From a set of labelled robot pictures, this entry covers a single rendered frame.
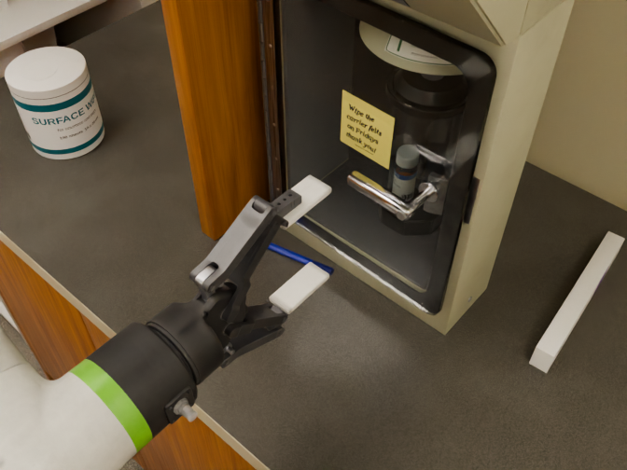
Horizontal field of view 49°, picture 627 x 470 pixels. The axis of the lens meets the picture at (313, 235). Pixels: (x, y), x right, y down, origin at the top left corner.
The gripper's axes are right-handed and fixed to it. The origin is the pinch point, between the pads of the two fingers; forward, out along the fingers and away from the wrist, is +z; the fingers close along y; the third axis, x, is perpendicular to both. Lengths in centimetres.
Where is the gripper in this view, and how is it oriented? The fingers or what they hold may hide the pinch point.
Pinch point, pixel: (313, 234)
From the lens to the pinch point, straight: 73.3
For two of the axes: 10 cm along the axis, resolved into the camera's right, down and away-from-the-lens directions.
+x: -7.5, -4.8, 4.5
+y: 0.0, -6.8, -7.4
